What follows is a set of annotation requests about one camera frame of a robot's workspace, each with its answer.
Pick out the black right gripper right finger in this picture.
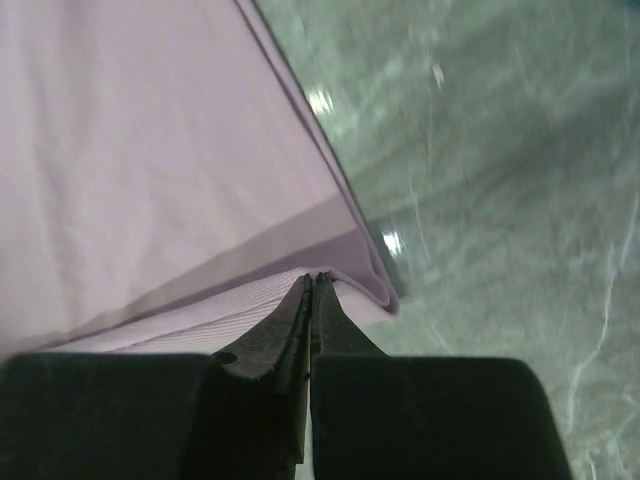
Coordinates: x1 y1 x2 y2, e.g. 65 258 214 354
310 275 571 479

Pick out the pink tank top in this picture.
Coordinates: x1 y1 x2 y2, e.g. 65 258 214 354
1 1 399 356

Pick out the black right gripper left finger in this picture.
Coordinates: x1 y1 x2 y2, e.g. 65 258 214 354
1 276 311 479

